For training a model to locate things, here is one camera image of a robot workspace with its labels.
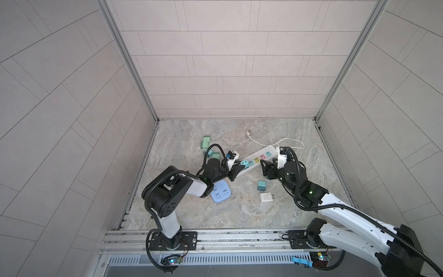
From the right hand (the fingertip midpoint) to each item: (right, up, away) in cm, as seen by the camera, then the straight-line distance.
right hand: (264, 161), depth 78 cm
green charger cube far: (-30, +9, +25) cm, 40 cm away
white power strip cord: (-4, +12, +30) cm, 33 cm away
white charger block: (+2, -18, +3) cm, 18 cm away
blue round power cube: (-20, -16, +4) cm, 26 cm away
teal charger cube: (0, -13, +7) cm, 15 cm away
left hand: (-8, -3, +8) cm, 12 cm away
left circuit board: (-38, -36, -13) cm, 54 cm away
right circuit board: (+20, -38, -10) cm, 44 cm away
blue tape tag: (+12, -36, -13) cm, 40 cm away
